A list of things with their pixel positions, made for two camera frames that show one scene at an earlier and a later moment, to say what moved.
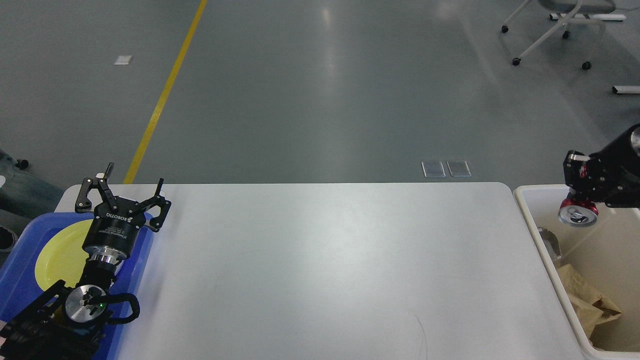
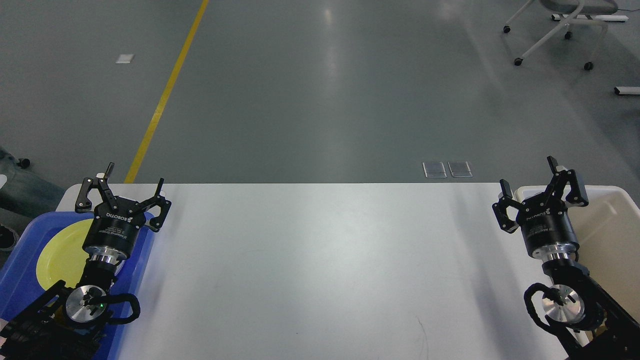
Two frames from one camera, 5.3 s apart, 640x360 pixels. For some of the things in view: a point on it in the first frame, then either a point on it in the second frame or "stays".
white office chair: (571, 11) stays
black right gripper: (617, 166) to (547, 228)
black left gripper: (112, 232) stays
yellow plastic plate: (63, 258) stays
